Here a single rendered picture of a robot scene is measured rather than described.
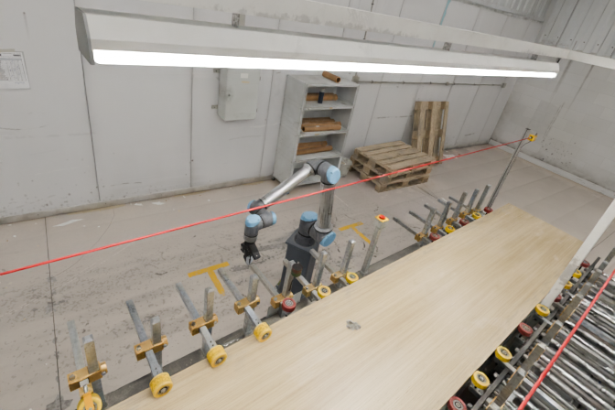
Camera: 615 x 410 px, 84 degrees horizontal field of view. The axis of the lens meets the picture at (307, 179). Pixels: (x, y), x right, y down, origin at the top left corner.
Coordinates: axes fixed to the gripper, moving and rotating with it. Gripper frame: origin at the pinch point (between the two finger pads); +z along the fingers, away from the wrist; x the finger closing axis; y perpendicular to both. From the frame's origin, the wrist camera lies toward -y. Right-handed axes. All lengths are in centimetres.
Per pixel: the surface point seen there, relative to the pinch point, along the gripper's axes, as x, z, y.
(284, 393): 32, -7, -86
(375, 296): -52, -7, -68
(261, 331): 27, -15, -57
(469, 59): -40, -154, -75
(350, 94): -256, -55, 177
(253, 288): 22, -24, -39
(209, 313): 47, -20, -39
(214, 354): 52, -15, -57
